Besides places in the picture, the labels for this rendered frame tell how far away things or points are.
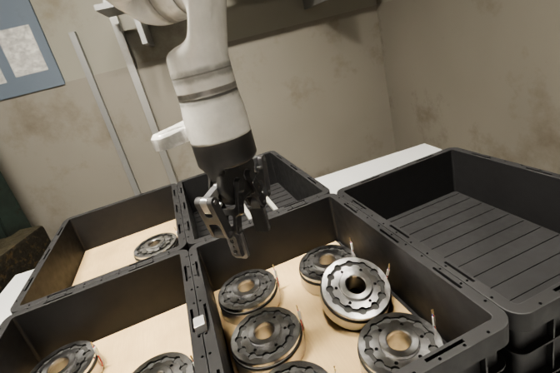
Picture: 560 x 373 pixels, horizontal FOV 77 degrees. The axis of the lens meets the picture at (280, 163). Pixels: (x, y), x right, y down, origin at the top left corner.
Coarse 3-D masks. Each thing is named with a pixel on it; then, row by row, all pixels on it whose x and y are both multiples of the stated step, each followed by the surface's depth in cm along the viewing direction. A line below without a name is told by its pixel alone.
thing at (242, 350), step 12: (252, 312) 54; (264, 312) 54; (276, 312) 54; (288, 312) 52; (240, 324) 52; (288, 324) 50; (240, 336) 51; (288, 336) 49; (240, 348) 49; (252, 348) 48; (264, 348) 47; (276, 348) 47; (288, 348) 46; (240, 360) 47; (252, 360) 46; (264, 360) 46; (276, 360) 45
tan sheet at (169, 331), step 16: (160, 320) 62; (176, 320) 61; (112, 336) 61; (128, 336) 60; (144, 336) 59; (160, 336) 59; (176, 336) 58; (112, 352) 58; (128, 352) 57; (144, 352) 56; (160, 352) 55; (112, 368) 55; (128, 368) 54
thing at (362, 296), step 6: (354, 270) 54; (342, 276) 53; (348, 276) 53; (354, 276) 53; (360, 276) 53; (366, 276) 53; (342, 282) 52; (366, 282) 52; (342, 288) 51; (366, 288) 51; (342, 294) 51; (348, 294) 51; (354, 294) 51; (360, 294) 51; (366, 294) 50; (354, 300) 50; (360, 300) 50
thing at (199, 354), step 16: (176, 256) 62; (128, 272) 60; (80, 288) 59; (96, 288) 59; (192, 288) 52; (48, 304) 57; (192, 304) 49; (0, 336) 52; (192, 336) 43; (192, 352) 41; (208, 368) 38
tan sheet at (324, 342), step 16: (272, 272) 68; (288, 272) 66; (288, 288) 62; (304, 288) 61; (352, 288) 58; (288, 304) 59; (304, 304) 58; (320, 304) 57; (400, 304) 53; (224, 320) 59; (304, 320) 55; (320, 320) 54; (304, 336) 52; (320, 336) 51; (336, 336) 50; (352, 336) 50; (320, 352) 48; (336, 352) 48; (352, 352) 47; (336, 368) 46; (352, 368) 45
